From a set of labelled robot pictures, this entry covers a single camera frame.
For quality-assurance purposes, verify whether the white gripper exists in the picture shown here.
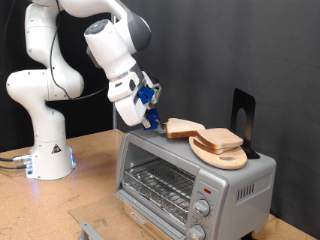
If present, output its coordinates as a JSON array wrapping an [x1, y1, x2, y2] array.
[[114, 79, 162, 130]]

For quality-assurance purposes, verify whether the metal spatula with blue block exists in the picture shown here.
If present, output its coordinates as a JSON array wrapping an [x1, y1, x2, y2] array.
[[141, 108, 169, 134]]

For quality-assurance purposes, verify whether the white bread slice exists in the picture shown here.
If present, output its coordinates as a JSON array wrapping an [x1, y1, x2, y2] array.
[[165, 117, 206, 140], [192, 138, 233, 155], [195, 127, 244, 150]]

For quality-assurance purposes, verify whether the glass oven door with handle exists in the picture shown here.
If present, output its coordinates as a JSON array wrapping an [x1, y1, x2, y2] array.
[[68, 190, 188, 240]]

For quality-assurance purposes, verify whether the silver oven knob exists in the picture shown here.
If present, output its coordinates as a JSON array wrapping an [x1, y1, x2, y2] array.
[[188, 224, 207, 240], [193, 199, 211, 218]]

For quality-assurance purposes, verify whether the wooden riser under oven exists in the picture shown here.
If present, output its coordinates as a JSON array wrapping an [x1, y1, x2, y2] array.
[[123, 201, 178, 240]]

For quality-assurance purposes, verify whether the silver toaster oven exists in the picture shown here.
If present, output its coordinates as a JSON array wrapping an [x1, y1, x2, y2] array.
[[114, 120, 277, 240]]

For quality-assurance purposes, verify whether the metal pole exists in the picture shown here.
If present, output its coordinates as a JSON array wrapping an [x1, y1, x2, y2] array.
[[111, 13, 119, 130]]

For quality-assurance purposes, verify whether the round wooden serving board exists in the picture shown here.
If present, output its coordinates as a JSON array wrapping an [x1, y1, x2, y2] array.
[[188, 135, 248, 170]]

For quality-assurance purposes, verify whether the black metal bookend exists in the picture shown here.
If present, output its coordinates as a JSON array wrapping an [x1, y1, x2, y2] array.
[[229, 87, 261, 160]]

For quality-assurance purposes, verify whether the wire oven rack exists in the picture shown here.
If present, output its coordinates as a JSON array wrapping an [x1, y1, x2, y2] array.
[[123, 159, 197, 225]]

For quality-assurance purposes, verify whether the black base cable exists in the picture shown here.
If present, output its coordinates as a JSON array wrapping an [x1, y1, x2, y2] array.
[[0, 163, 28, 170], [0, 153, 32, 163]]

